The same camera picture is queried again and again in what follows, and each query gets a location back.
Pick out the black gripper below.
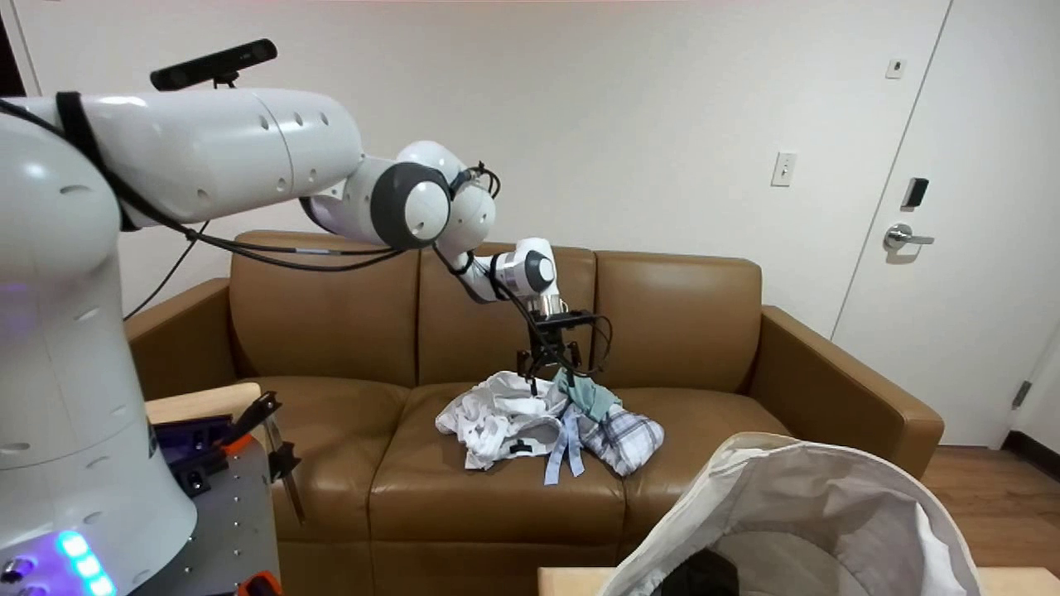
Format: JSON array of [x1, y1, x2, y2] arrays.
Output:
[[516, 326, 585, 387]]

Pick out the white fabric bag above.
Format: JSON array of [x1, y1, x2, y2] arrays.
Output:
[[601, 428, 986, 596]]

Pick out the teal cloth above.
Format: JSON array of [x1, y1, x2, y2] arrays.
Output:
[[554, 366, 624, 425]]

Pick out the blue white plaid shorts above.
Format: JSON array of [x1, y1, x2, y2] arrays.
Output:
[[540, 402, 668, 490]]

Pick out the brown leather sofa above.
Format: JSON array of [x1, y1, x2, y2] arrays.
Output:
[[121, 228, 947, 596]]

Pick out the black orange clamp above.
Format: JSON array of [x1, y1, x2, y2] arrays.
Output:
[[174, 387, 309, 524]]

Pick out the light wooden board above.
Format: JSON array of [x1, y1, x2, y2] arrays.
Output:
[[142, 376, 266, 430]]

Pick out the gray perforated mounting plate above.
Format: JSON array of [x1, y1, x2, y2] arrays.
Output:
[[129, 433, 284, 596]]

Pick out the black door card reader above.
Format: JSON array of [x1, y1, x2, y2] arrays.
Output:
[[896, 177, 931, 215]]

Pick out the white door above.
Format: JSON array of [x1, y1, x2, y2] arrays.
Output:
[[828, 0, 1060, 450]]

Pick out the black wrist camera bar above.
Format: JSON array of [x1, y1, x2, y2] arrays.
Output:
[[525, 309, 606, 334]]

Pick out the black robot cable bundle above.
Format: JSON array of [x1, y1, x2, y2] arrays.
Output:
[[0, 97, 608, 376]]

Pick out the white light switch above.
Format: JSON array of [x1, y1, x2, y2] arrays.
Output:
[[768, 150, 797, 193]]

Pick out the orange clamp handle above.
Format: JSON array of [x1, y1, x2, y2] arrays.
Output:
[[234, 570, 284, 596]]

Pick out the silver door handle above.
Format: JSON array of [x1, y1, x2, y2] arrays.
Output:
[[879, 221, 938, 264]]

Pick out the thin black camera cable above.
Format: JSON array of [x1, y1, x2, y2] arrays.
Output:
[[120, 224, 207, 326]]

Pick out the black bar camera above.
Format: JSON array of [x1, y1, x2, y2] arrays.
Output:
[[145, 36, 280, 93]]

